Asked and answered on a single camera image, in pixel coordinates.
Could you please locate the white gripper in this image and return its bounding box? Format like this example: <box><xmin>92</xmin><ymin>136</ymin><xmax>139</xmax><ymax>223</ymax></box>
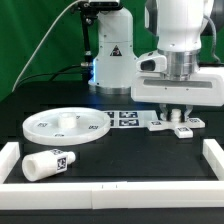
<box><xmin>131</xmin><ymin>51</ymin><xmax>224</xmax><ymax>121</ymax></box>

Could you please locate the white cross table base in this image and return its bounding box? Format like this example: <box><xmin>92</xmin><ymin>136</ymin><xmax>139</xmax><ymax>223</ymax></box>
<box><xmin>147</xmin><ymin>109</ymin><xmax>205</xmax><ymax>139</ymax></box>

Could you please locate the white round table top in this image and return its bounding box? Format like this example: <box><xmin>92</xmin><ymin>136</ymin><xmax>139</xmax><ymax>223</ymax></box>
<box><xmin>22</xmin><ymin>107</ymin><xmax>110</xmax><ymax>146</ymax></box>

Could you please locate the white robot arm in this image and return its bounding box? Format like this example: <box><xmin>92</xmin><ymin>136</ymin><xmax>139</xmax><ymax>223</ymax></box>
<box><xmin>89</xmin><ymin>0</ymin><xmax>224</xmax><ymax>110</ymax></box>

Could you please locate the white marker sheet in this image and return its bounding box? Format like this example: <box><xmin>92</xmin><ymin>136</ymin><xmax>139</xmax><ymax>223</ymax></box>
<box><xmin>106</xmin><ymin>110</ymin><xmax>158</xmax><ymax>128</ymax></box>

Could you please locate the white right fence bar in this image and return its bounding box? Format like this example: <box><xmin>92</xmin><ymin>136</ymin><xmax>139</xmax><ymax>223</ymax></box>
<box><xmin>203</xmin><ymin>139</ymin><xmax>224</xmax><ymax>181</ymax></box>

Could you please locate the white left fence bar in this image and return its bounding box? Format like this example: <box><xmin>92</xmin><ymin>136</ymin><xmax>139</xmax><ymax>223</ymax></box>
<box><xmin>0</xmin><ymin>142</ymin><xmax>20</xmax><ymax>184</ymax></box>

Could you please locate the black cable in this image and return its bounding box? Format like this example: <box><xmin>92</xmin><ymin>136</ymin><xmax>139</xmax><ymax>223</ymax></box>
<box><xmin>14</xmin><ymin>64</ymin><xmax>91</xmax><ymax>88</ymax></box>

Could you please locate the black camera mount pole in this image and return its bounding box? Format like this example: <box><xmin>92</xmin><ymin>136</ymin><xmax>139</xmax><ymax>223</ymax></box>
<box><xmin>71</xmin><ymin>0</ymin><xmax>122</xmax><ymax>83</ymax></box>

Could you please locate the white cable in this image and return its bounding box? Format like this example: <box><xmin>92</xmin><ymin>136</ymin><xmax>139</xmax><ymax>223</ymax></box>
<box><xmin>11</xmin><ymin>0</ymin><xmax>84</xmax><ymax>93</ymax></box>

